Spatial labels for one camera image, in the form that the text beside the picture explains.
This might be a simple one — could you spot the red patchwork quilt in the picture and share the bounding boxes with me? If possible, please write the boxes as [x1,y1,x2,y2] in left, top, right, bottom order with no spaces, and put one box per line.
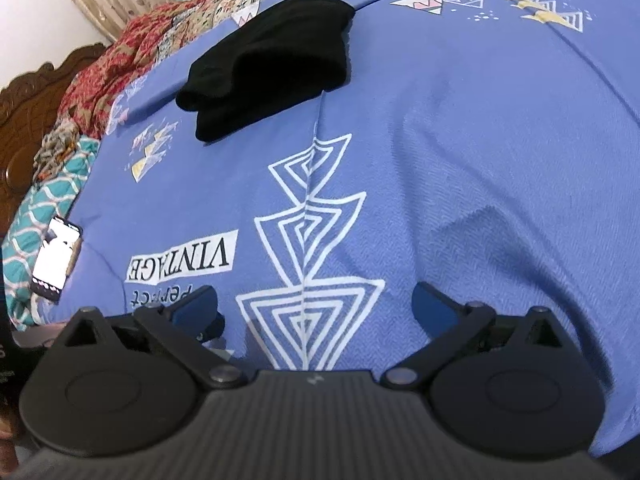
[32,0,321,181]

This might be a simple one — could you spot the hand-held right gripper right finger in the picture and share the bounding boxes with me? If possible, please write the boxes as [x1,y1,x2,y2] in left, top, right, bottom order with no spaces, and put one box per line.
[382,281,583,389]

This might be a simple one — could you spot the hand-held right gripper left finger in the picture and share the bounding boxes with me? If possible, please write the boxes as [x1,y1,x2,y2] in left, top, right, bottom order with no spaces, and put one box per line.
[49,284,248,389]

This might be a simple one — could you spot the carved wooden headboard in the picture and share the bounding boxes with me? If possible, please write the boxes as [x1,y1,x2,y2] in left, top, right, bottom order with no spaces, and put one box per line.
[0,42,108,241]

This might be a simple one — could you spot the smartphone with lit screen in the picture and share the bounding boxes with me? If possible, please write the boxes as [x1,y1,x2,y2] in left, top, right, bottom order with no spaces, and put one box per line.
[28,215,83,303]

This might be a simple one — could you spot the teal patterned pillow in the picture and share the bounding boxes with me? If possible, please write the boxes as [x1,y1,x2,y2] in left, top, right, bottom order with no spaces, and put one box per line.
[2,137,101,331]

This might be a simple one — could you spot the black pants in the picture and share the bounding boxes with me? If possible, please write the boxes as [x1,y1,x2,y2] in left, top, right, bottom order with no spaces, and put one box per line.
[175,0,357,143]

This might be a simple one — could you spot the blue printed bedsheet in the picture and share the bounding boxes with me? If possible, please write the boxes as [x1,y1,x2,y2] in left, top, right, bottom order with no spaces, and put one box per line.
[40,0,640,461]

